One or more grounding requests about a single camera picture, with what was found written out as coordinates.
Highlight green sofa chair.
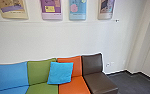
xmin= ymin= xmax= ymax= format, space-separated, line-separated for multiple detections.
xmin=25 ymin=58 xmax=60 ymax=94

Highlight white wall socket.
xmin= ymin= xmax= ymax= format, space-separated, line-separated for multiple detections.
xmin=105 ymin=61 xmax=115 ymax=67

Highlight yellow wall poster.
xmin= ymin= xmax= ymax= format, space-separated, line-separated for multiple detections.
xmin=0 ymin=0 xmax=29 ymax=20

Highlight light blue wall poster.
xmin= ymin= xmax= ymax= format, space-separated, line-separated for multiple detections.
xmin=68 ymin=0 xmax=88 ymax=21

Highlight pink wall poster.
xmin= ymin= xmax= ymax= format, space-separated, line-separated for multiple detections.
xmin=97 ymin=0 xmax=117 ymax=20

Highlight blue sofa chair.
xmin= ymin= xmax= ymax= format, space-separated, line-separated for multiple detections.
xmin=0 ymin=60 xmax=30 ymax=94

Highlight brown sofa chair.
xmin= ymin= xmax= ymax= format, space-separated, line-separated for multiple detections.
xmin=81 ymin=52 xmax=119 ymax=94

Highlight purple wall poster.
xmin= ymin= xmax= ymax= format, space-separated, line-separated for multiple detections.
xmin=40 ymin=0 xmax=64 ymax=21

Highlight orange sofa chair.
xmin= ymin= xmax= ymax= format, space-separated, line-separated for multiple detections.
xmin=56 ymin=55 xmax=92 ymax=94

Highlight turquoise cushion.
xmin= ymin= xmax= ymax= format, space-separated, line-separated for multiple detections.
xmin=46 ymin=61 xmax=74 ymax=85

